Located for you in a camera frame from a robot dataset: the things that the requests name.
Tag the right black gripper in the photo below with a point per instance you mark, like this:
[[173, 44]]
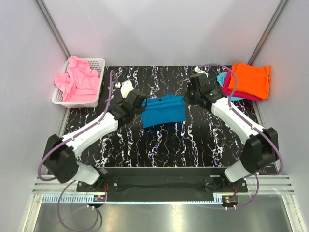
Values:
[[187, 98]]

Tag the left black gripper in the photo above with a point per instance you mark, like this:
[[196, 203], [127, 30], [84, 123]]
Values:
[[140, 110]]

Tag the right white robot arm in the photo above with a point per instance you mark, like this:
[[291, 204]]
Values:
[[260, 144]]

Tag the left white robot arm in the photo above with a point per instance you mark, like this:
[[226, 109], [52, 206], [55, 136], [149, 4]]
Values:
[[60, 155]]

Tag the light blue folded t-shirt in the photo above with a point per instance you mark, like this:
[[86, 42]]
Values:
[[224, 79]]

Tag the magenta folded t-shirt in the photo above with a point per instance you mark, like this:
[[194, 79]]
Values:
[[240, 95]]

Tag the pink t-shirt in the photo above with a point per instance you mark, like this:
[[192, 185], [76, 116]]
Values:
[[80, 83]]

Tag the white plastic basket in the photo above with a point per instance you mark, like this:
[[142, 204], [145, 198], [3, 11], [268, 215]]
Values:
[[95, 63]]

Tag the orange folded t-shirt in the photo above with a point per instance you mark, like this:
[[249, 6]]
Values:
[[250, 79]]

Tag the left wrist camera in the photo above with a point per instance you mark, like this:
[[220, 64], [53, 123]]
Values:
[[125, 87]]

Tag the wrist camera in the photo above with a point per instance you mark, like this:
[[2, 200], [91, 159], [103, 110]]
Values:
[[125, 87], [198, 70]]

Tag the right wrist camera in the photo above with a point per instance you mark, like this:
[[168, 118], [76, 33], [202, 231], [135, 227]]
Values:
[[198, 70]]

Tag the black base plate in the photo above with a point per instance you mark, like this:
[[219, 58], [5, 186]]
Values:
[[164, 185]]

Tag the aluminium rail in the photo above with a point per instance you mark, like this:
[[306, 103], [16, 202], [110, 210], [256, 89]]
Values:
[[268, 185]]

